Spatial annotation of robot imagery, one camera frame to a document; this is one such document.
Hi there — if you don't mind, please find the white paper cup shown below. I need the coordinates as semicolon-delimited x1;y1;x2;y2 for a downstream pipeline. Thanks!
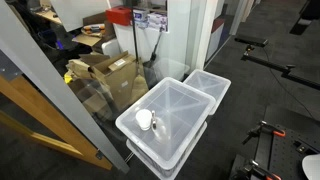
135;108;154;131

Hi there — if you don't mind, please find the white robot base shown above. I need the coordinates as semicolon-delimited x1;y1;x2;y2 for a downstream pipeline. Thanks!
302;153;320;180

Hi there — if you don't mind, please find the clear plastic storage bin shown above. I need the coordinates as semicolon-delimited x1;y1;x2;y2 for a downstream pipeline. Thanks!
115;77;217;171
125;121;208;180

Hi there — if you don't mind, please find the large brown cardboard box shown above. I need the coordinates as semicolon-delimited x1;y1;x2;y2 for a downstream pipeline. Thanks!
89;50;149;113

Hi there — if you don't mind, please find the small clear lidded plastic bin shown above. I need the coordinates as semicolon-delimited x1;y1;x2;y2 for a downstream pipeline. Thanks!
182;68;232;116

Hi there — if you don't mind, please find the black vertical pole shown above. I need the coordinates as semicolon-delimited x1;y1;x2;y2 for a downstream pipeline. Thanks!
131;0;141;78

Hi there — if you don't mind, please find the white blue carton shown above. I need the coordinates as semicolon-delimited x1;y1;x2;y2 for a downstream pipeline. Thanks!
132;9;149;29
147;12;169;33

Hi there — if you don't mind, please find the red box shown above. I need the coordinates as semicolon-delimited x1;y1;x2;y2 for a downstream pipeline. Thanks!
105;5;133;27

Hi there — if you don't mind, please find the gray metal pillar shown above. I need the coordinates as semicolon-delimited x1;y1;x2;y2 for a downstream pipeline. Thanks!
0;0;130;174

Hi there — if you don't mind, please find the black perforated table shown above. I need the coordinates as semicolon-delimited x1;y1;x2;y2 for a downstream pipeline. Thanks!
229;104;320;180

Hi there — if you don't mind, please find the orange handled black clamp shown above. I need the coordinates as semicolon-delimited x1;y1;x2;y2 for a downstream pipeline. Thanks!
242;120;287;145
233;159;283;180

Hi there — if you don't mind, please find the thin black camera cable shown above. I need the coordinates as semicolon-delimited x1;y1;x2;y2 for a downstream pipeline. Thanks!
263;46;316;121

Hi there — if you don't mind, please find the wooden door frame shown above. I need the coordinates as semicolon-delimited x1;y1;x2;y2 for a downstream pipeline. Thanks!
0;74;114;171

